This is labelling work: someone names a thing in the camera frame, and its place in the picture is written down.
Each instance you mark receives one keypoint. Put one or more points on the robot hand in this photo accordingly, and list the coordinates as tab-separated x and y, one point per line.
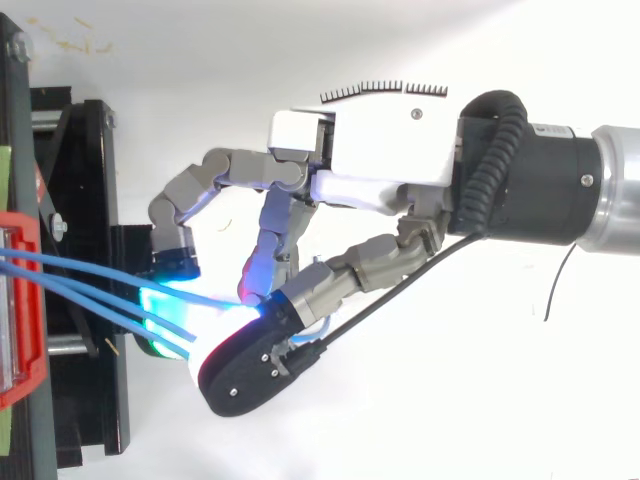
380	145

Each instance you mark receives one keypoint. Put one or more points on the black stand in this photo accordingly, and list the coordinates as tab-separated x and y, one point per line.
85	200

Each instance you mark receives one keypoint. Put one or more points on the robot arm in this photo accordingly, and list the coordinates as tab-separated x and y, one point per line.
550	185

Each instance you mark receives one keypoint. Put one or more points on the red bin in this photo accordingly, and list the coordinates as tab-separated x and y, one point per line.
27	300

